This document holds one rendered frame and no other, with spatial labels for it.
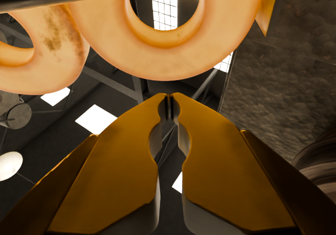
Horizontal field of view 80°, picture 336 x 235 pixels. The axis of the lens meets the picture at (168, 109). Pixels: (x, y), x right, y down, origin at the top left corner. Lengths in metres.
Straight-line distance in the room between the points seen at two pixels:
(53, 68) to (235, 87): 0.51
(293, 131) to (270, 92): 0.15
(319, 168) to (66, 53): 0.50
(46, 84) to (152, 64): 0.12
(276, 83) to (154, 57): 0.43
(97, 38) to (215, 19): 0.11
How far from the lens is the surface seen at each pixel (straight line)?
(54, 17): 0.21
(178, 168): 7.56
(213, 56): 0.21
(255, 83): 0.61
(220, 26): 0.20
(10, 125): 3.02
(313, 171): 0.55
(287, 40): 0.46
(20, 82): 0.28
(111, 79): 6.79
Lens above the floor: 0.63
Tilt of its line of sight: 51 degrees up
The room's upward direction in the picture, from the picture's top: 177 degrees clockwise
